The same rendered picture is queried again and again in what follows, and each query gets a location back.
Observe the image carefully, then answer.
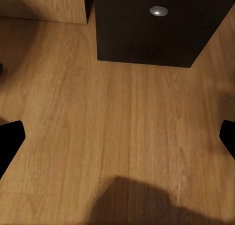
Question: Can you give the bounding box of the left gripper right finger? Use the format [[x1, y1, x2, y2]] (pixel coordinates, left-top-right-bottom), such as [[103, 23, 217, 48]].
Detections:
[[219, 120, 235, 160]]

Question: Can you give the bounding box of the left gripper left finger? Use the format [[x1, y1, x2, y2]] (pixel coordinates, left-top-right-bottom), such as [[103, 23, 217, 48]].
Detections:
[[0, 120, 25, 179]]

